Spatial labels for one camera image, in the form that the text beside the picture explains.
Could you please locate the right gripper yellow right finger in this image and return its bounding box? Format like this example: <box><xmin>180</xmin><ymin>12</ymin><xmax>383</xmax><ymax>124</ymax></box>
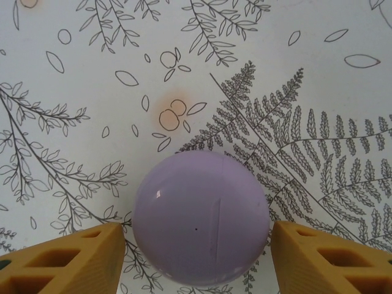
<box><xmin>271</xmin><ymin>220</ymin><xmax>392</xmax><ymax>294</ymax></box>

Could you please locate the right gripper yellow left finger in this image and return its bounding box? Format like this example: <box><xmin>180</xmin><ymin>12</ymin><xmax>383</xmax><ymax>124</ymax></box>
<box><xmin>0</xmin><ymin>222</ymin><xmax>126</xmax><ymax>294</ymax></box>

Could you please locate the purple earbud charging case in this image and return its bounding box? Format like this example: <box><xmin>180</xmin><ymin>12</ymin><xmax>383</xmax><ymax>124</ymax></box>
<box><xmin>130</xmin><ymin>150</ymin><xmax>271</xmax><ymax>287</ymax></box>

